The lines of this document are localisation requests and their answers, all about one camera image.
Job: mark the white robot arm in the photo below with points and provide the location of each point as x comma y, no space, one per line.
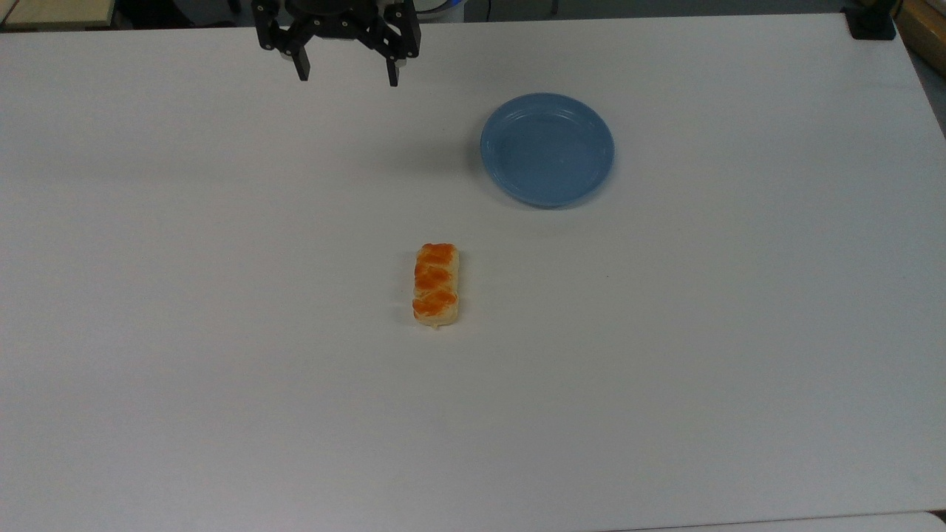
440,9

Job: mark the light wooden board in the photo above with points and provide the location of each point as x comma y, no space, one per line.
55,13

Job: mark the black table clamp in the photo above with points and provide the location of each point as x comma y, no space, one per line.
872,24

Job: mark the blue round plate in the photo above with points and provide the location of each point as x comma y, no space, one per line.
547,149

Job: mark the orange glazed bread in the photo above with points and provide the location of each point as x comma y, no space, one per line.
436,284

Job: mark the wooden cabinet edge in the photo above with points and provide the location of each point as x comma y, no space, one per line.
925,29

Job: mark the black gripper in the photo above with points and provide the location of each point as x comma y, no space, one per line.
332,13

